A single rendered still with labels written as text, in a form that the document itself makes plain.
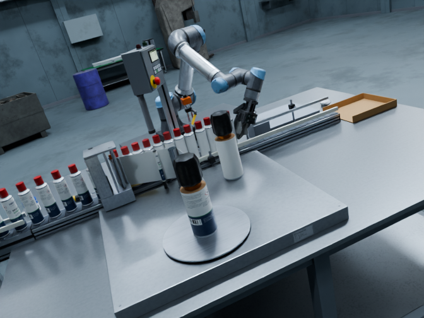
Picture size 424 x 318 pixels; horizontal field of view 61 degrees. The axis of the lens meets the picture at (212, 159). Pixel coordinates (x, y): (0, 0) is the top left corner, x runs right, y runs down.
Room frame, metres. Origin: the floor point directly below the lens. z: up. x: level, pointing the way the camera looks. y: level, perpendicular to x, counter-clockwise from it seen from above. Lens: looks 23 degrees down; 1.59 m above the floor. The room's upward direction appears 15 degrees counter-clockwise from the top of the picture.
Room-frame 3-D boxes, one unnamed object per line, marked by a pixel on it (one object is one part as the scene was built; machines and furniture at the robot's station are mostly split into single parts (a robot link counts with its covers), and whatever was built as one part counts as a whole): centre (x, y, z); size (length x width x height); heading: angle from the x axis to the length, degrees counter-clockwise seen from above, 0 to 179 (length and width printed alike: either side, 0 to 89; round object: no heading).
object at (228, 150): (1.43, -0.08, 1.03); 0.09 x 0.09 x 0.30
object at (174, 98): (2.19, 0.18, 1.08); 0.13 x 0.12 x 0.14; 128
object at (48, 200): (1.49, 0.76, 0.98); 0.05 x 0.05 x 0.20
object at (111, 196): (1.48, 0.46, 1.01); 0.14 x 0.13 x 0.26; 105
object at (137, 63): (1.73, 0.20, 1.38); 0.17 x 0.10 x 0.19; 160
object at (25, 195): (1.47, 0.83, 0.98); 0.05 x 0.05 x 0.20
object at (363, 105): (1.93, -0.89, 0.85); 0.30 x 0.26 x 0.04; 105
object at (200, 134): (1.68, 0.02, 0.98); 0.05 x 0.05 x 0.20
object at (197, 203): (1.05, 0.08, 1.04); 0.09 x 0.09 x 0.29
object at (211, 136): (1.71, -0.02, 0.98); 0.05 x 0.05 x 0.20
